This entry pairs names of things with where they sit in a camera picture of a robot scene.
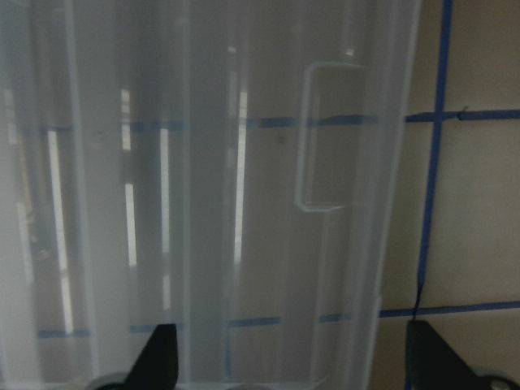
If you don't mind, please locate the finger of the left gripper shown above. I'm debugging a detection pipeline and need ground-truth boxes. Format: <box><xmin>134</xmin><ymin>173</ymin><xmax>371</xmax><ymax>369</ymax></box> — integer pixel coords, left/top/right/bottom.
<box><xmin>406</xmin><ymin>320</ymin><xmax>488</xmax><ymax>389</ymax></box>
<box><xmin>124</xmin><ymin>323</ymin><xmax>179</xmax><ymax>390</ymax></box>

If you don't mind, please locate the clear plastic box lid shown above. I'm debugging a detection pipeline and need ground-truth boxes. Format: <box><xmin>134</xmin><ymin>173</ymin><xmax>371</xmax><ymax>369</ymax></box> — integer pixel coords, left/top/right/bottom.
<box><xmin>1</xmin><ymin>1</ymin><xmax>422</xmax><ymax>389</ymax></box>

